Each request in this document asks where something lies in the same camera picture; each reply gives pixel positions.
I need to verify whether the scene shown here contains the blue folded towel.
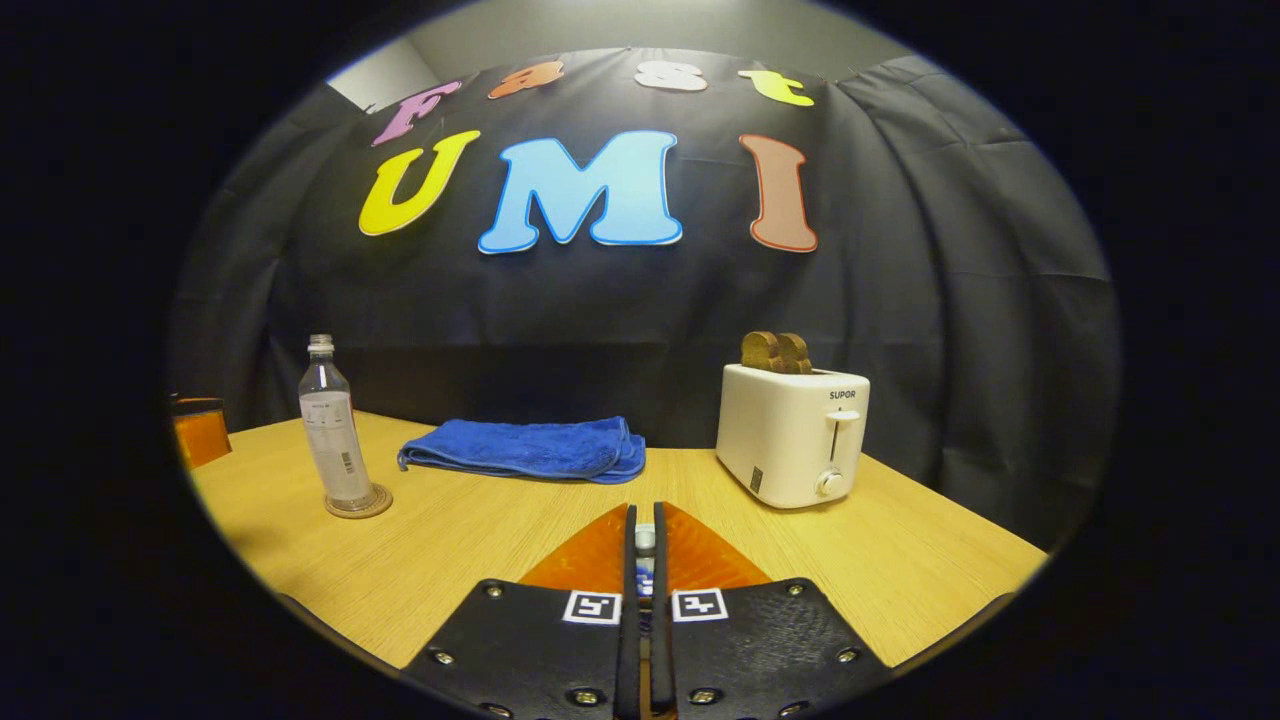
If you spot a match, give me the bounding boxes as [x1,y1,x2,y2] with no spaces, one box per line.
[397,416,647,486]

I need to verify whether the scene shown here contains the white toaster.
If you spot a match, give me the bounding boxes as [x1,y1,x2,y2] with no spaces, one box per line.
[716,363,871,511]

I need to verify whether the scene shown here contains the round coaster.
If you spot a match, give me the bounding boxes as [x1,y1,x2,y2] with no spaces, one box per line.
[324,483,394,520]

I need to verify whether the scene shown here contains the clear plastic water bottle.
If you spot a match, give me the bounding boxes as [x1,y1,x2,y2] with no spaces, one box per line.
[298,334,376,506]

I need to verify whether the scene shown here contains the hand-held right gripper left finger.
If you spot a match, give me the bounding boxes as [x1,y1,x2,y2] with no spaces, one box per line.
[400,503,641,720]

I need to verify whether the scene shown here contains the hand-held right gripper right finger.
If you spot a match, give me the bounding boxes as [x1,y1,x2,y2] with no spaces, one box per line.
[652,500,891,720]

